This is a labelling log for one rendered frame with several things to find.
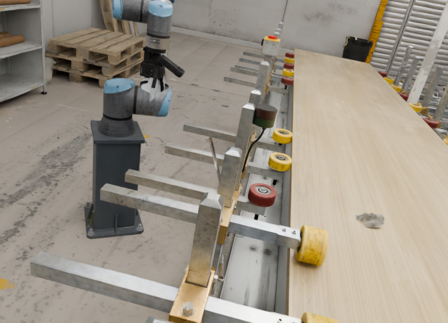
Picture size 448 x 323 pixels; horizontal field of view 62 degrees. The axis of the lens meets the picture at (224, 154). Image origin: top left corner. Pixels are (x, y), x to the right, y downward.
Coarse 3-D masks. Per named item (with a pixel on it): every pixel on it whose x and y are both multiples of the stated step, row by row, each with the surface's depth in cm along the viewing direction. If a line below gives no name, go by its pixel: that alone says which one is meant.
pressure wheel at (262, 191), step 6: (252, 186) 108; (258, 186) 109; (264, 186) 110; (270, 186) 110; (252, 192) 105; (258, 192) 106; (264, 192) 107; (270, 192) 107; (276, 192) 108; (252, 198) 106; (258, 198) 104; (264, 198) 104; (270, 198) 105; (258, 204) 105; (264, 204) 105; (270, 204) 106; (258, 216) 111
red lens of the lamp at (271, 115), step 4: (256, 108) 101; (256, 112) 101; (260, 112) 99; (264, 112) 99; (268, 112) 99; (272, 112) 99; (276, 112) 100; (260, 116) 100; (264, 116) 99; (268, 116) 99; (272, 116) 100
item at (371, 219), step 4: (356, 216) 103; (360, 216) 103; (364, 216) 102; (368, 216) 102; (372, 216) 102; (376, 216) 102; (380, 216) 102; (360, 220) 102; (364, 220) 102; (368, 220) 102; (372, 220) 102; (376, 220) 102; (380, 220) 102; (384, 220) 104; (364, 224) 101; (368, 224) 100; (372, 224) 100; (376, 224) 100; (380, 224) 102
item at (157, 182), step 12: (132, 180) 112; (144, 180) 112; (156, 180) 111; (168, 180) 112; (180, 192) 111; (192, 192) 110; (204, 192) 110; (216, 192) 111; (240, 204) 109; (252, 204) 108
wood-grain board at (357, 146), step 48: (336, 96) 223; (384, 96) 244; (336, 144) 151; (384, 144) 161; (432, 144) 172; (336, 192) 115; (384, 192) 120; (432, 192) 126; (336, 240) 92; (384, 240) 96; (432, 240) 100; (288, 288) 76; (336, 288) 77; (384, 288) 80; (432, 288) 82
